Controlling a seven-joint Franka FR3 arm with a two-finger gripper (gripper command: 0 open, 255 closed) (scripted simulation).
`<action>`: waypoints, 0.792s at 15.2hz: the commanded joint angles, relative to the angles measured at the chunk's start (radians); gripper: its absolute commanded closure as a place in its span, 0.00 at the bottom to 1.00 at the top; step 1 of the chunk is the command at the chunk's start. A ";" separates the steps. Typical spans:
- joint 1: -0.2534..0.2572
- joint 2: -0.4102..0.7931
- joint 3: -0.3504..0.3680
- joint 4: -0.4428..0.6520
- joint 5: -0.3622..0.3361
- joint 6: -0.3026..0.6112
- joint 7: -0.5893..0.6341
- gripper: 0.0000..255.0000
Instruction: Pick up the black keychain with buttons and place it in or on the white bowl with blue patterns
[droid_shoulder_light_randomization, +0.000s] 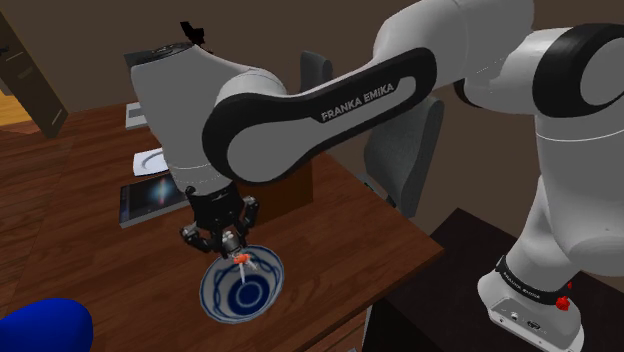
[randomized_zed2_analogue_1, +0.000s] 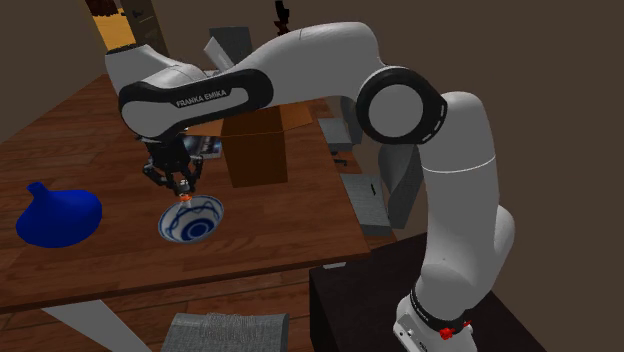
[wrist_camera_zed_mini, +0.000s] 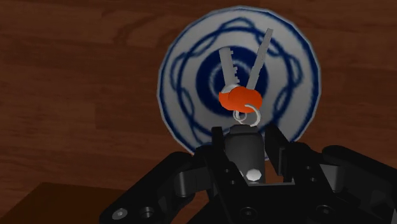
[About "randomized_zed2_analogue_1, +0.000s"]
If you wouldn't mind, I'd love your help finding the wooden table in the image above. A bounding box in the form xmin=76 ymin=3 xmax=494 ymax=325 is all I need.
xmin=0 ymin=72 xmax=399 ymax=352

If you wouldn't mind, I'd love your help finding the dark red figure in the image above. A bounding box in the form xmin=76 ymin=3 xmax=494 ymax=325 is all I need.
xmin=272 ymin=0 xmax=292 ymax=37

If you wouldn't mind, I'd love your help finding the black robot stand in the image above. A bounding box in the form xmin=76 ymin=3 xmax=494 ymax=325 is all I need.
xmin=308 ymin=232 xmax=548 ymax=352

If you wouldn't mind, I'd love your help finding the blue vase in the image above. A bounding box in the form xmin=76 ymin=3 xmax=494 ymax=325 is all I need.
xmin=14 ymin=181 xmax=104 ymax=249

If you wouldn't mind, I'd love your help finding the brown cardboard box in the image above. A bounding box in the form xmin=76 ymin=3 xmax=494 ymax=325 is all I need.
xmin=186 ymin=103 xmax=314 ymax=189

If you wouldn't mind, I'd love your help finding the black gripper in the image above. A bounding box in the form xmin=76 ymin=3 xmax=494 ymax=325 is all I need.
xmin=142 ymin=137 xmax=205 ymax=196

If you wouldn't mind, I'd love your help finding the white bowl with blue pattern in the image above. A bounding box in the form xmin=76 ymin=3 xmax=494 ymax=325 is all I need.
xmin=156 ymin=194 xmax=226 ymax=245

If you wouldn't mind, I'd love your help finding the brown door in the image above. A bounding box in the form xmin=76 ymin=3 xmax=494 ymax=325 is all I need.
xmin=119 ymin=0 xmax=171 ymax=58

